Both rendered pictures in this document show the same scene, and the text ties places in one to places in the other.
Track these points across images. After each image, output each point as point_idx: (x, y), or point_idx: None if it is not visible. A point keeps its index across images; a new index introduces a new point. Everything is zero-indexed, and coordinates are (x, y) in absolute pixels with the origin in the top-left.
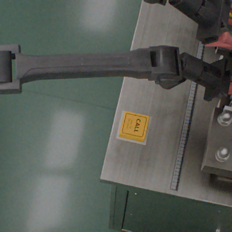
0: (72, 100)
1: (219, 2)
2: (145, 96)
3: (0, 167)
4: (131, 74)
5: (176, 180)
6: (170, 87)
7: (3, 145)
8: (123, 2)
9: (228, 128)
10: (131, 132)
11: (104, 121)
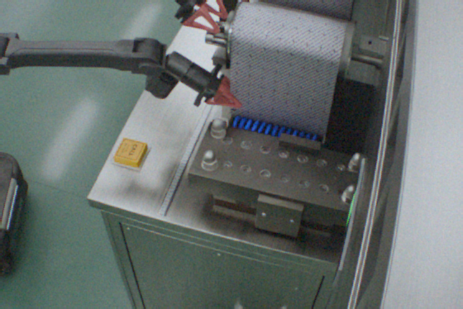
0: None
1: None
2: (149, 129)
3: (46, 260)
4: (112, 61)
5: (166, 206)
6: (160, 95)
7: (52, 242)
8: None
9: (221, 140)
10: (125, 155)
11: None
